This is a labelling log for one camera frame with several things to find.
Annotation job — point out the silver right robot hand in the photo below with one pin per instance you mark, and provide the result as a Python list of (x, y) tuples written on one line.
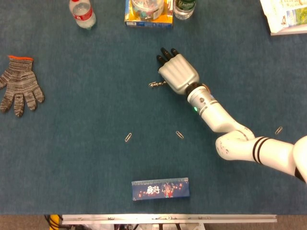
[(178, 73)]

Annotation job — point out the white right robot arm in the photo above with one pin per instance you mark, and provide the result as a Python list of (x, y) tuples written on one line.
[(239, 146)]

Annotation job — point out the robot base hardware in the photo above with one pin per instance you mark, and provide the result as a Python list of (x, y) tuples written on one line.
[(156, 226)]

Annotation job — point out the blue yellow cardboard box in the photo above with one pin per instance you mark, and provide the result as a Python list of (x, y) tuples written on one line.
[(148, 24)]

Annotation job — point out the green label water bottle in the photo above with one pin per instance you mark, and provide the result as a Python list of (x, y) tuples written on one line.
[(183, 12)]

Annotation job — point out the clear jar of colourful clips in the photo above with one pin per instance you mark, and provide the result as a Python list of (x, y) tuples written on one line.
[(147, 9)]

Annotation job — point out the red label soda bottle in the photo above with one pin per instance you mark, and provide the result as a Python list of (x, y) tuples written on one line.
[(82, 16)]

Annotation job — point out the teal felt table cloth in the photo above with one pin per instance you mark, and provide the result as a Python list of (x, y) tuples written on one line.
[(96, 155)]

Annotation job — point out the flat white box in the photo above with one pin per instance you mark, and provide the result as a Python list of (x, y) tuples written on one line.
[(290, 31)]

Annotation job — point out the dark blue pencil box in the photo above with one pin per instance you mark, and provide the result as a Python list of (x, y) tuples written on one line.
[(158, 190)]

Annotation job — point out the grey knit work glove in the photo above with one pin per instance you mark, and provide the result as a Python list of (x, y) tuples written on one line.
[(20, 83)]

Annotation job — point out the aluminium rail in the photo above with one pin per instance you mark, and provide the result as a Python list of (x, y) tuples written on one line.
[(168, 218)]

